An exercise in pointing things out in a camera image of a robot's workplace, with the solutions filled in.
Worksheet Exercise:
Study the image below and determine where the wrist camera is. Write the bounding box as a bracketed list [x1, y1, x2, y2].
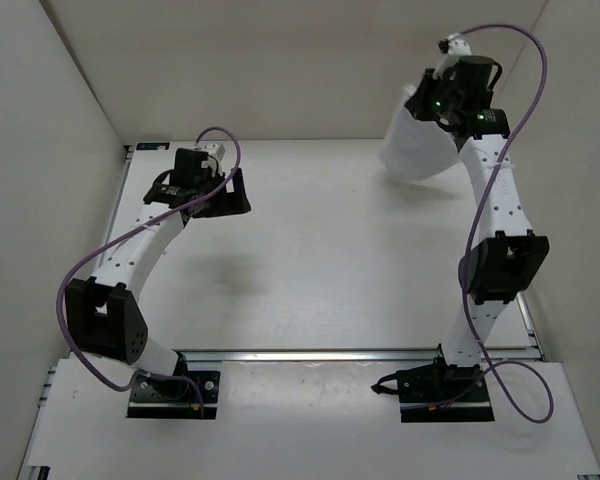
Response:
[194, 143, 226, 165]
[437, 34, 472, 71]

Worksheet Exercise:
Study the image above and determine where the white skirt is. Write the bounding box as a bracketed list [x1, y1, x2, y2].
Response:
[378, 84, 459, 182]

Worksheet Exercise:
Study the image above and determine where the blue left corner label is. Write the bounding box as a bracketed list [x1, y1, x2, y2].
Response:
[135, 142, 170, 151]

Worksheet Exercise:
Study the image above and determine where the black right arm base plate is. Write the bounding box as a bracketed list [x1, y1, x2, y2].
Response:
[396, 364, 495, 424]

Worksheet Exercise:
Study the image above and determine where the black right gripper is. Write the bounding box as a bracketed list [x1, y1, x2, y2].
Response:
[405, 71, 462, 124]

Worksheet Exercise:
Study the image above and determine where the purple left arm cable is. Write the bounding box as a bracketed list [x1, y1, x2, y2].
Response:
[54, 127, 244, 392]

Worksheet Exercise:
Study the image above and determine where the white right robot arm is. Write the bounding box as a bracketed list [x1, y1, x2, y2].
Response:
[406, 53, 549, 401]

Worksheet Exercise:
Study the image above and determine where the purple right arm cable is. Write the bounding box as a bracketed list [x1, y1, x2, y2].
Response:
[457, 23, 556, 422]

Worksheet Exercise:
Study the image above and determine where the aluminium front rail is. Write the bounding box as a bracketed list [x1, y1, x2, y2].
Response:
[182, 348, 546, 364]

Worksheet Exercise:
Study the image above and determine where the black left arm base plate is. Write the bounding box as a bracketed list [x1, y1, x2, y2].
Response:
[127, 370, 221, 420]

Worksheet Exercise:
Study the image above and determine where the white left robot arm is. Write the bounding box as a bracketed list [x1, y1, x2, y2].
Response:
[64, 143, 251, 398]

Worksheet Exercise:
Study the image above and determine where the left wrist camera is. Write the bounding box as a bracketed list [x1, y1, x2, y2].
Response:
[194, 143, 226, 165]

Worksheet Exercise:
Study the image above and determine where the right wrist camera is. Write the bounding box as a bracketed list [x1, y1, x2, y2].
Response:
[437, 34, 472, 71]

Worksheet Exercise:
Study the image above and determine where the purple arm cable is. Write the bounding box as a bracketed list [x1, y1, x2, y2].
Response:
[54, 127, 244, 392]
[457, 23, 556, 422]

